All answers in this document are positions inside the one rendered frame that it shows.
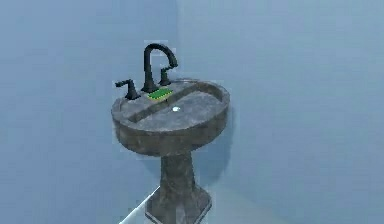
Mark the black curved faucet spout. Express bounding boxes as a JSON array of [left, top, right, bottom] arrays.
[[140, 43, 179, 94]]

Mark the dark grey pedestal sink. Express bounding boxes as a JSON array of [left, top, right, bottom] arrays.
[[110, 78, 231, 224]]

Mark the black faucet handle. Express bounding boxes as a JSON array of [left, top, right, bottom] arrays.
[[114, 79, 141, 101], [158, 65, 174, 87]]

